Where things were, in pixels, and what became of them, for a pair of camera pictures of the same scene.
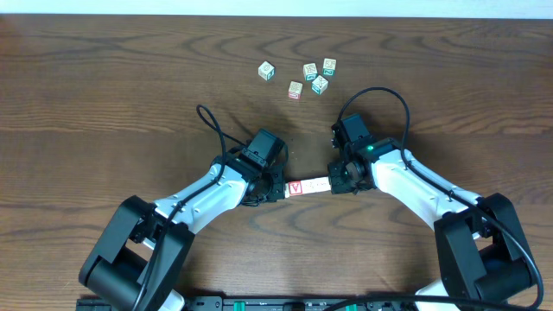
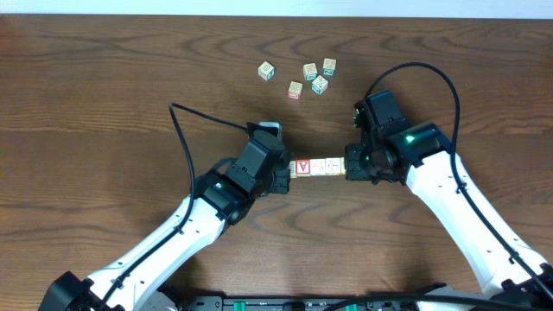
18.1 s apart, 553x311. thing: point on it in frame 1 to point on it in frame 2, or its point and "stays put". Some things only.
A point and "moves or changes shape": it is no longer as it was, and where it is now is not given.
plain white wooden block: [310, 186] to [317, 167]
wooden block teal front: [320, 85] stays put
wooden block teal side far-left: [266, 70] stays put
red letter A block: [295, 188] to [302, 168]
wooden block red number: [295, 90] stays put
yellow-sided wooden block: [323, 184] moves or changes shape
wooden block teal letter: [310, 72] stays put
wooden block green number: [329, 66] stays put
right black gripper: [337, 186] to [353, 172]
